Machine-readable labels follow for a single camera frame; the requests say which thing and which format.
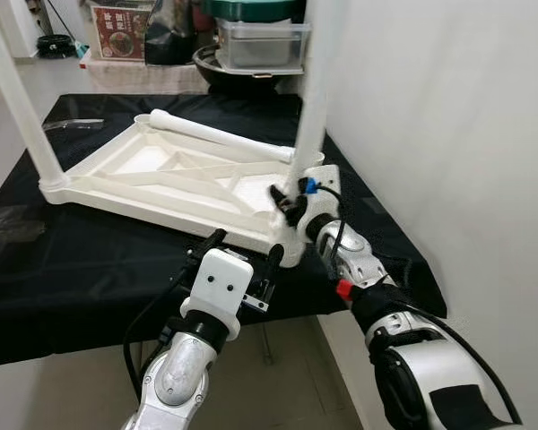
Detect black left wrist camera cable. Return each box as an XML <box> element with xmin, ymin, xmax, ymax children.
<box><xmin>123</xmin><ymin>269</ymin><xmax>194</xmax><ymax>400</ymax></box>

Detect dark green lidded tray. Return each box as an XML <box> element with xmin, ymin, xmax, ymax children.
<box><xmin>204</xmin><ymin>0</ymin><xmax>306</xmax><ymax>23</ymax></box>

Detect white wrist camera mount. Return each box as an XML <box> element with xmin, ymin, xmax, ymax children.
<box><xmin>287</xmin><ymin>164</ymin><xmax>337</xmax><ymax>243</ymax></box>
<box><xmin>181</xmin><ymin>249</ymin><xmax>255</xmax><ymax>340</ymax></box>

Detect red printed food box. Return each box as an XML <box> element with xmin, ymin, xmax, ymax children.
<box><xmin>90</xmin><ymin>2</ymin><xmax>153</xmax><ymax>62</ymax></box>

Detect beige patterned cloth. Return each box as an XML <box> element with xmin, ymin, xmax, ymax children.
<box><xmin>79</xmin><ymin>56</ymin><xmax>212</xmax><ymax>95</ymax></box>

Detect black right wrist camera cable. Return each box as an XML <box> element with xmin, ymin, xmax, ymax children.
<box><xmin>302</xmin><ymin>176</ymin><xmax>346</xmax><ymax>261</ymax></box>

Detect clear plastic film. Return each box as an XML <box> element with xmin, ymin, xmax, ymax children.
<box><xmin>43</xmin><ymin>118</ymin><xmax>104</xmax><ymax>131</ymax></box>

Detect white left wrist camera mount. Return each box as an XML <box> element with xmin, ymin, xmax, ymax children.
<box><xmin>181</xmin><ymin>249</ymin><xmax>255</xmax><ymax>340</ymax></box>

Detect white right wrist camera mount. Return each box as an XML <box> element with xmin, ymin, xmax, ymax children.
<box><xmin>287</xmin><ymin>164</ymin><xmax>337</xmax><ymax>243</ymax></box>

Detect black plastic bag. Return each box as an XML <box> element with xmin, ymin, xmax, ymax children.
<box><xmin>145</xmin><ymin>0</ymin><xmax>198</xmax><ymax>65</ymax></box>

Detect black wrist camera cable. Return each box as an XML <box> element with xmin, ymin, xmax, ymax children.
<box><xmin>302</xmin><ymin>176</ymin><xmax>346</xmax><ymax>261</ymax></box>
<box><xmin>123</xmin><ymin>269</ymin><xmax>194</xmax><ymax>400</ymax></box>

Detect clear tape patch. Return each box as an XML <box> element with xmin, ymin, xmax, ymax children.
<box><xmin>0</xmin><ymin>206</ymin><xmax>46</xmax><ymax>261</ymax></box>

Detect clear plastic storage container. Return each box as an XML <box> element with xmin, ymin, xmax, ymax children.
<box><xmin>217</xmin><ymin>20</ymin><xmax>310</xmax><ymax>74</ymax></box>

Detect white plastic children table top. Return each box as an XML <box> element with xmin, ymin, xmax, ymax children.
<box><xmin>39</xmin><ymin>112</ymin><xmax>337</xmax><ymax>268</ymax></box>

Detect black coiled floor item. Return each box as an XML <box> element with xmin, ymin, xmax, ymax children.
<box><xmin>36</xmin><ymin>34</ymin><xmax>77</xmax><ymax>59</ymax></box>

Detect black cloth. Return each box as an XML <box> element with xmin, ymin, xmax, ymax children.
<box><xmin>0</xmin><ymin>92</ymin><xmax>447</xmax><ymax>370</ymax></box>

